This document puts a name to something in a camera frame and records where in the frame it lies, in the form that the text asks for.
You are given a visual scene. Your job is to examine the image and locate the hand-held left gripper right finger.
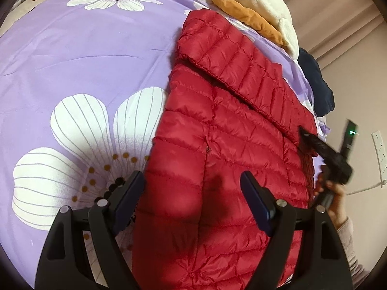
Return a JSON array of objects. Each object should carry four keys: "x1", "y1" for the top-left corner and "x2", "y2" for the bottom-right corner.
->
[{"x1": 240, "y1": 171, "x2": 354, "y2": 290}]

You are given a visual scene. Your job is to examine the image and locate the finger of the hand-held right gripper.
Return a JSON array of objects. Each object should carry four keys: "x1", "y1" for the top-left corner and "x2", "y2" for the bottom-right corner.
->
[{"x1": 298, "y1": 125, "x2": 334, "y2": 161}]

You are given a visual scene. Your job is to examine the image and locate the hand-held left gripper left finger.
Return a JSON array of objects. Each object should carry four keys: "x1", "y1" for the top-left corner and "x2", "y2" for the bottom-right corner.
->
[{"x1": 34, "y1": 171, "x2": 146, "y2": 290}]

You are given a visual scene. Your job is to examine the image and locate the red quilted down jacket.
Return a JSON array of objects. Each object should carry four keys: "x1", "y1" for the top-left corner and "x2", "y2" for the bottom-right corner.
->
[{"x1": 131, "y1": 8, "x2": 321, "y2": 290}]

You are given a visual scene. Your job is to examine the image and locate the person's right hand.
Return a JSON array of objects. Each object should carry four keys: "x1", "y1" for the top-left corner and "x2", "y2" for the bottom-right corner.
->
[{"x1": 313, "y1": 172, "x2": 349, "y2": 226}]

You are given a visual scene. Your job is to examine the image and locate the white power strip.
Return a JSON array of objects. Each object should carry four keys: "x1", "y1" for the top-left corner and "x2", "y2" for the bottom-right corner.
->
[{"x1": 371, "y1": 130, "x2": 387, "y2": 173}]

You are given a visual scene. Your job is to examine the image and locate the navy garment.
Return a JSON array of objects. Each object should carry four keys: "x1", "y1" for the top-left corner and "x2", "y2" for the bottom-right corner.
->
[{"x1": 298, "y1": 48, "x2": 335, "y2": 117}]

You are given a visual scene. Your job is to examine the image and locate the beige curtain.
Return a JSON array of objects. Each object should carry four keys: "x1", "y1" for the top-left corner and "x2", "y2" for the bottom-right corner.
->
[{"x1": 272, "y1": 0, "x2": 387, "y2": 71}]

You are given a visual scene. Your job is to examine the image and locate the purple floral bed sheet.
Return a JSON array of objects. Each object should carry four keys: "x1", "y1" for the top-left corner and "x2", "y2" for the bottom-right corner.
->
[{"x1": 0, "y1": 0, "x2": 333, "y2": 284}]

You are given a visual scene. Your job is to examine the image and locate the white power cable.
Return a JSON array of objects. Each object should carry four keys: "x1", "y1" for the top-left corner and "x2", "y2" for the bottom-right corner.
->
[{"x1": 347, "y1": 179, "x2": 387, "y2": 196}]

